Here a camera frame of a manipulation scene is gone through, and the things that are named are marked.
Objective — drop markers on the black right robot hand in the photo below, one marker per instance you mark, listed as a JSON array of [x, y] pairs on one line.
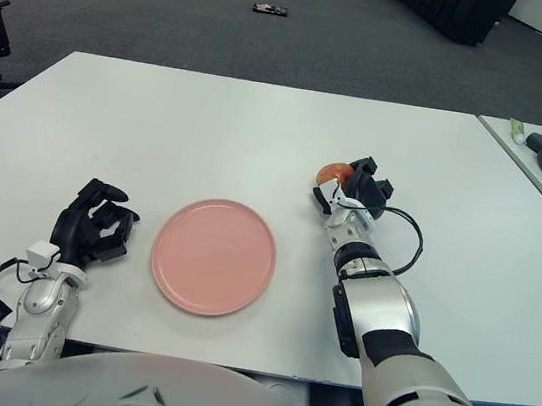
[[366, 191]]

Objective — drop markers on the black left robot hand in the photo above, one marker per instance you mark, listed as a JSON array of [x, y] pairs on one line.
[[70, 228]]

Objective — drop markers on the red yellow apple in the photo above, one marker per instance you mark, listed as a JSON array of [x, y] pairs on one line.
[[333, 174]]

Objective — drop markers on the pink round plate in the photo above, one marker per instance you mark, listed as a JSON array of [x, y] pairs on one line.
[[214, 257]]

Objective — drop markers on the green white tube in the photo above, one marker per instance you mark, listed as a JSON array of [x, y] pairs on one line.
[[517, 130]]

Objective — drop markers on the grey robot torso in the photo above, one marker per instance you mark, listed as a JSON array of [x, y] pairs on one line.
[[148, 393]]

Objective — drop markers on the black folding partition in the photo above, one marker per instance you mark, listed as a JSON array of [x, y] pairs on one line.
[[454, 12]]

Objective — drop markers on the small black floor device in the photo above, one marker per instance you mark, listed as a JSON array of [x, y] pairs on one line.
[[270, 9]]

